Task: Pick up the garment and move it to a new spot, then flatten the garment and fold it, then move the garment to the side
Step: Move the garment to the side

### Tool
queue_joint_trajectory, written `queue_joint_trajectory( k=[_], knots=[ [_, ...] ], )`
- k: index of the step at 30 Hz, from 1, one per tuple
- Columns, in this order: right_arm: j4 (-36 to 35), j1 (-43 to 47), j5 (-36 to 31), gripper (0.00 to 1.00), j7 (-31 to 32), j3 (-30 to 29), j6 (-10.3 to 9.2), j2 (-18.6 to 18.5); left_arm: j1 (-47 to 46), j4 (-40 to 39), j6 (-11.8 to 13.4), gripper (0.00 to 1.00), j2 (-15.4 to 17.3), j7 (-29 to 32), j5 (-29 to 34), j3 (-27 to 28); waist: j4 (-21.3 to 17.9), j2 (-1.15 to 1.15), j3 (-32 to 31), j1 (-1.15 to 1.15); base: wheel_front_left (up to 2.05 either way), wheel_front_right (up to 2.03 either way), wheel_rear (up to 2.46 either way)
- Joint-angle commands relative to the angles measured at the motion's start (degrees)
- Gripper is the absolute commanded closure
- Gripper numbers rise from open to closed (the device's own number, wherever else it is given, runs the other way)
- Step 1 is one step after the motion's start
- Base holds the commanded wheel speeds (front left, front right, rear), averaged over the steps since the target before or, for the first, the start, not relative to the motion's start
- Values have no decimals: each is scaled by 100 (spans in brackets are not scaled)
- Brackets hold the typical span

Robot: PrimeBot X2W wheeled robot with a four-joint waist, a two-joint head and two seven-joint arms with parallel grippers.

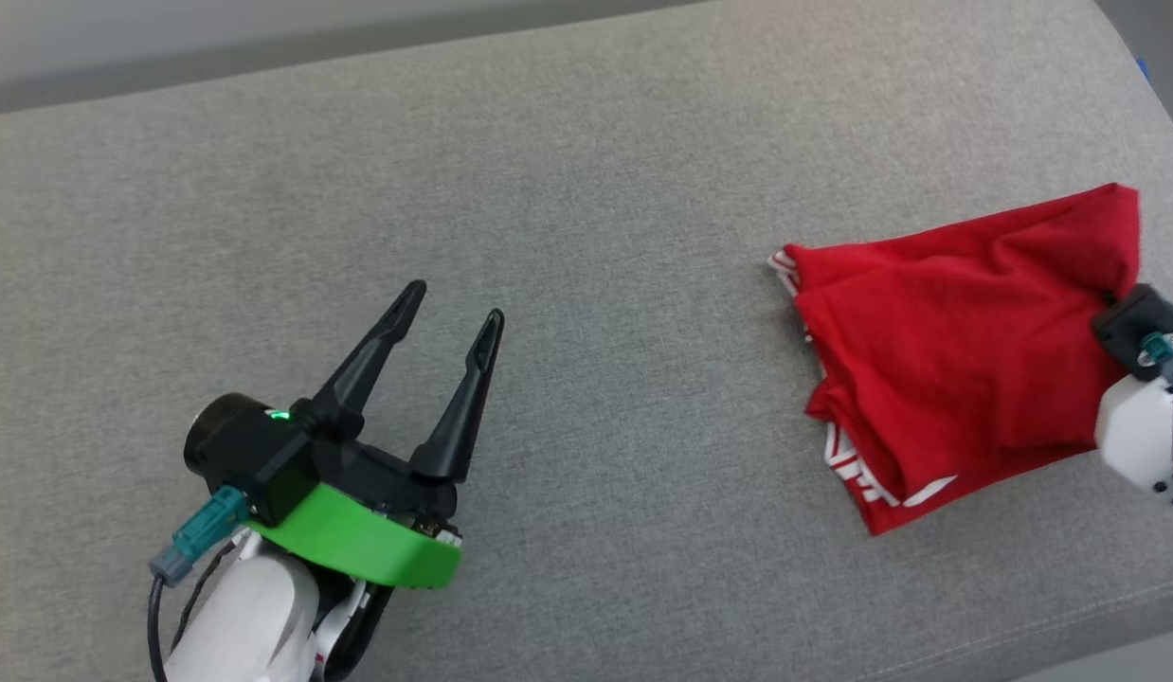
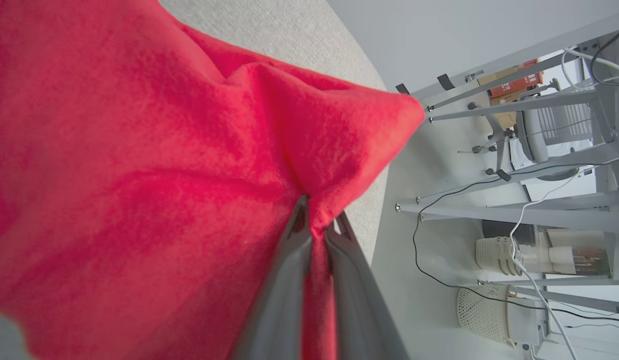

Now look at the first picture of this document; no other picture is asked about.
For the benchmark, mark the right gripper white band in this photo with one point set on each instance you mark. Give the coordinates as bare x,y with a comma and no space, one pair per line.
1141,436

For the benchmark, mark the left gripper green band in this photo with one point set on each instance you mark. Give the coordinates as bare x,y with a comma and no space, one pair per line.
359,540

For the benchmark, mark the red white basketball jersey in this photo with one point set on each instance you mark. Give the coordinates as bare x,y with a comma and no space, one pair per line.
956,350

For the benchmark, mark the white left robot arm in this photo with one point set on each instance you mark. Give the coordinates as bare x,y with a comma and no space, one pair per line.
245,616

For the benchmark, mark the blue tape piece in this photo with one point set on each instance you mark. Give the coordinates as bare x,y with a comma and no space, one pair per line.
1143,69

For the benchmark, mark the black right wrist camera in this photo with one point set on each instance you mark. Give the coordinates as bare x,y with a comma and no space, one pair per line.
1131,322

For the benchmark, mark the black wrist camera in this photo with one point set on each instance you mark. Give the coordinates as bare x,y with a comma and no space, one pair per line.
1131,322
250,455

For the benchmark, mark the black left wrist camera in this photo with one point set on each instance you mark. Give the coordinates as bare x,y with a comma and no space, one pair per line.
250,455

